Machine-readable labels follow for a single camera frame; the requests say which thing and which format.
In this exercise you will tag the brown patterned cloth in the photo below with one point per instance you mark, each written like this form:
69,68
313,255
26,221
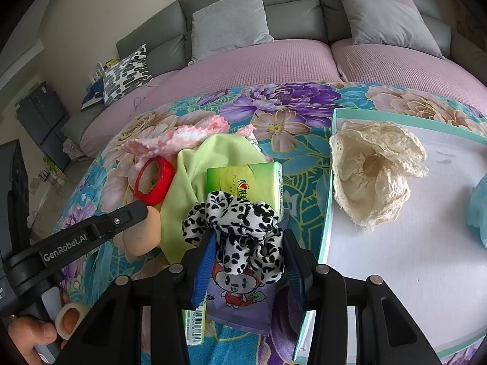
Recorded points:
470,26

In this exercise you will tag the light green cloth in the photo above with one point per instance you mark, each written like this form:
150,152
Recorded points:
190,197

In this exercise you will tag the person's left hand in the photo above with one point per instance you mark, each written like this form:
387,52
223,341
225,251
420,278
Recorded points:
28,334

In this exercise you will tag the pink sofa cover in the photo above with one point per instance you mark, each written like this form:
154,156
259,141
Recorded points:
247,68
399,72

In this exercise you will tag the green tissue pack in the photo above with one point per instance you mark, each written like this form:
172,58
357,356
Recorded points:
243,178

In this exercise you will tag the dark cabinet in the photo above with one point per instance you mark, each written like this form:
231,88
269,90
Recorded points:
42,121

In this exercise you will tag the peach round sponge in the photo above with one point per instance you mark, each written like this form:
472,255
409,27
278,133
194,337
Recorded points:
146,235

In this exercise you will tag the purple wet wipes packet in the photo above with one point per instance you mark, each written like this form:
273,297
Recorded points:
243,308

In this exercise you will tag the light blue cloth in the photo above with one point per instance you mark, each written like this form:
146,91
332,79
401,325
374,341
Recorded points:
480,213

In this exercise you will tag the pink white striped cloth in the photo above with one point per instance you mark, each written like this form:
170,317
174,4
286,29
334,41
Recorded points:
182,137

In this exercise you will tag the cream lace cloth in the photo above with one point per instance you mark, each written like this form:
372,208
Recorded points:
365,194

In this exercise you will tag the yellow box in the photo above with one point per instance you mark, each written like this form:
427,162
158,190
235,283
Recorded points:
110,62

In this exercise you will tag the pink scrunchie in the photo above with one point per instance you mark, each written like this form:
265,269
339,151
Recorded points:
247,131

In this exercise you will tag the black screen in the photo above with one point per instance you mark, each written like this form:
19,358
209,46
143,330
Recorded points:
13,190

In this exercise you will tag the white tray with teal rim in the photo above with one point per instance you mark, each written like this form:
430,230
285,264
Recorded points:
399,254

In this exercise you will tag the grey sofa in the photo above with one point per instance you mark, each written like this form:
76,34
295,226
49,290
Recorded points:
293,7

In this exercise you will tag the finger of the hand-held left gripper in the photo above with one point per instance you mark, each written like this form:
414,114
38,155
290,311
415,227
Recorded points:
121,218

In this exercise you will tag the black white spotted scrunchie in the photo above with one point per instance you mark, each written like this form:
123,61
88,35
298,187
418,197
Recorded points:
236,216

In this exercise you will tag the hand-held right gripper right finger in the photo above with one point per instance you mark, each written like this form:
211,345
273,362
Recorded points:
296,273

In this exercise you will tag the black white patterned pillow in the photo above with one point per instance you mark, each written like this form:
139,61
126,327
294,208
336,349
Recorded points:
125,76

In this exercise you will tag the grey and pink pillow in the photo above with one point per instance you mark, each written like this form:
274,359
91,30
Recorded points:
388,19

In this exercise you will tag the blue book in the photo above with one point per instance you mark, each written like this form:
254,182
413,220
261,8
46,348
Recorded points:
93,93

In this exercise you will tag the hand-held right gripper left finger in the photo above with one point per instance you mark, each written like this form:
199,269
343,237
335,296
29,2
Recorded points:
203,270

